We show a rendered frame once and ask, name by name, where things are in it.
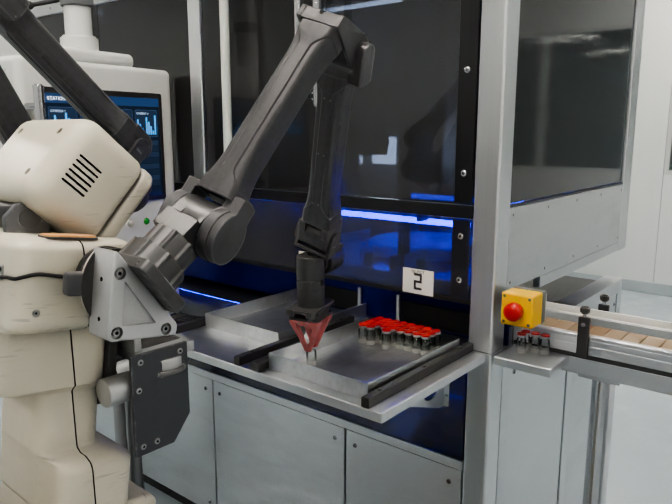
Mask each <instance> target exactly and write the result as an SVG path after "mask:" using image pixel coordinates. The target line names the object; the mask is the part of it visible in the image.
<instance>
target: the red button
mask: <svg viewBox="0 0 672 504"><path fill-rule="evenodd" d="M503 314H504V317H505V318H506V319H507V320H508V321H510V322H516V321H518V320H520V319H521V318H522V317H523V314H524V311H523V308H522V306H521V305H520V304H518V303H516V302H512V303H509V304H507V305H506V306H505V307H504V309H503Z"/></svg>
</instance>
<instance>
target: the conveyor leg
mask: <svg viewBox="0 0 672 504"><path fill-rule="evenodd" d="M578 377H583V378H587V379H591V380H592V386H591V399H590V412H589V425H588V438H587V450H586V463H585V476H584V489H583V502H582V504H606V493H607V482H608V470H609V458H610V446H611V434H612V423H613V411H614V399H615V387H616V385H617V386H620V385H621V384H620V383H616V382H611V381H607V380H603V379H598V378H594V377H590V376H586V375H581V374H578Z"/></svg>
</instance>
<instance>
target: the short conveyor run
mask: <svg viewBox="0 0 672 504"><path fill-rule="evenodd" d="M609 299H610V296H609V295H608V294H601V295H600V300H601V301H602V304H601V303H600V304H598V310H596V309H591V308H589V306H582V307H578V306H572V305H566V304H560V303H554V302H548V301H547V302H546V318H545V320H544V322H543V323H542V324H539V325H537V326H536V327H534V328H532V329H527V328H522V327H517V326H512V346H513V345H514V344H516V339H517V332H521V330H524V329H526V330H530V331H531V332H532V331H536V332H540V334H542V333H546V334H549V335H550V339H549V340H550V351H549V352H554V353H558V354H563V355H567V356H569V364H568V365H567V366H565V367H564V368H563V369H561V370H564V371H568V372H573V373H577V374H581V375H586V376H590V377H594V378H598V379H603V380H607V381H611V382H616V383H620V384H624V385H629V386H633V387H637V388H642V389H646V390H650V391H655V392H659V393H663V394H667V395H672V322H667V321H661V320H655V319H649V318H643V317H637V316H632V315H626V314H620V313H614V312H609V310H610V305H607V304H606V302H608V301H609ZM531 332H530V335H529V336H530V337H531Z"/></svg>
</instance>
